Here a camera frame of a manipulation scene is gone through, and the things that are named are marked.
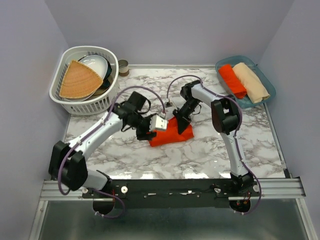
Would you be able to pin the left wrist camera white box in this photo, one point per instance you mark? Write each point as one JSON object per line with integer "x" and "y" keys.
{"x": 157, "y": 123}

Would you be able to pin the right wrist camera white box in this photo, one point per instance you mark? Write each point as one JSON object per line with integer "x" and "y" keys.
{"x": 168, "y": 104}

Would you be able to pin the orange t shirt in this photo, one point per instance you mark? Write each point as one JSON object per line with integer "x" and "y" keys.
{"x": 234, "y": 84}
{"x": 171, "y": 135}

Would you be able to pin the rolled beige t shirt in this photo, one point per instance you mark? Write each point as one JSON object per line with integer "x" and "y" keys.
{"x": 254, "y": 87}

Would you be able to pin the rolled orange t shirt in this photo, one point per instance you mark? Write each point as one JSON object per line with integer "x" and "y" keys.
{"x": 234, "y": 84}

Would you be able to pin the dark dish in basket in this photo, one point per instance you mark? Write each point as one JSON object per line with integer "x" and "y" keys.
{"x": 105, "y": 82}

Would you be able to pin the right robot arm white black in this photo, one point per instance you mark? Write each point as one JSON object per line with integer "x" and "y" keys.
{"x": 226, "y": 120}

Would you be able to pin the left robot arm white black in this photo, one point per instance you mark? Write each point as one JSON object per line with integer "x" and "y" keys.
{"x": 68, "y": 162}

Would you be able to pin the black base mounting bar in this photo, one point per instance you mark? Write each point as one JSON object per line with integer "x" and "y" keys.
{"x": 179, "y": 193}

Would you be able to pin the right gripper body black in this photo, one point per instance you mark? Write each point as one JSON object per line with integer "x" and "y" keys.
{"x": 183, "y": 114}

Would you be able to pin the blue transparent plastic bin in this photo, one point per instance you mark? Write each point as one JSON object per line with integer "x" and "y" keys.
{"x": 245, "y": 102}

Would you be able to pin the woven wicker fan tray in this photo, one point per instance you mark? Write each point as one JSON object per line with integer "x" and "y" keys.
{"x": 79, "y": 81}

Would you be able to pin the white bowl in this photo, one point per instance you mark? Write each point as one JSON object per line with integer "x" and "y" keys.
{"x": 96, "y": 63}

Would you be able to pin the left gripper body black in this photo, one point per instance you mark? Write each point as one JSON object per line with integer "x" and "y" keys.
{"x": 142, "y": 124}

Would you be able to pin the white plastic basket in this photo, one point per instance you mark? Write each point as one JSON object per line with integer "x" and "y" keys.
{"x": 95, "y": 104}

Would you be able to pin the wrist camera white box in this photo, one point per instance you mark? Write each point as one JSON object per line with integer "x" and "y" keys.
{"x": 168, "y": 104}
{"x": 157, "y": 123}

